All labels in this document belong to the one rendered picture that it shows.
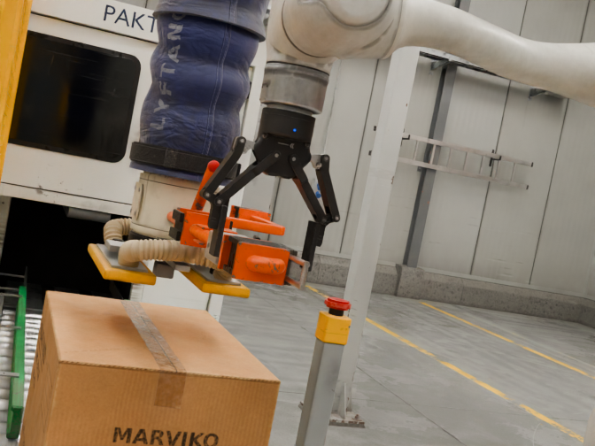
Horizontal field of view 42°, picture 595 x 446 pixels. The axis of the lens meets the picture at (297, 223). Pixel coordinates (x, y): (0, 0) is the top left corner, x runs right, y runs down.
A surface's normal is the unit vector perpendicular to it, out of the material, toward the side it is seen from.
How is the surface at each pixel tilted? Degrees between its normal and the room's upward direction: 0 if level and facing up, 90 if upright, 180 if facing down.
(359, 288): 90
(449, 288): 90
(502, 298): 89
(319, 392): 90
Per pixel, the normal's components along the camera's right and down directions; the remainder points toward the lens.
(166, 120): -0.27, -0.19
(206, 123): 0.39, -0.08
